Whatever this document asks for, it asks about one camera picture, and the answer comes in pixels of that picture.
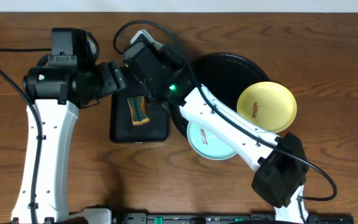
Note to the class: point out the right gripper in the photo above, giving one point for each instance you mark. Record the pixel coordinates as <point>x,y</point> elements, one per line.
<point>169,52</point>

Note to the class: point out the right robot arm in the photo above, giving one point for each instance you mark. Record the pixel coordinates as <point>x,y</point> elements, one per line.
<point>279,163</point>

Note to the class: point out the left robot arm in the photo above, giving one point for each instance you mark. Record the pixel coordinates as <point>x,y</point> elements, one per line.
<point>58,87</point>

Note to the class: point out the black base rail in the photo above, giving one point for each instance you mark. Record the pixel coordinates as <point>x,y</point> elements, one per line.
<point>143,218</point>

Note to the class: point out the yellow plate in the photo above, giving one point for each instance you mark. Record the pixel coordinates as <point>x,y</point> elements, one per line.
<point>268,105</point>

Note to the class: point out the mint plate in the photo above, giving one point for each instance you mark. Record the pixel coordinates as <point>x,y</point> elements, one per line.
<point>207,144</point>
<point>146,38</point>

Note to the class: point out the black round tray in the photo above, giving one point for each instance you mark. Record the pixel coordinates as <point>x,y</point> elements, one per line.
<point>225,75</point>

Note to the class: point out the orange green sponge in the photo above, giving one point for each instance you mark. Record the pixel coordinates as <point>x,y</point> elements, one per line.
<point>137,106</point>

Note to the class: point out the black rectangular tray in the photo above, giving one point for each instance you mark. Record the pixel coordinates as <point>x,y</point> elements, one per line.
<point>122,128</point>

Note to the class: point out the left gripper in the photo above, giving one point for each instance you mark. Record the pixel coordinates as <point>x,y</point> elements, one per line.
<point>112,78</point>

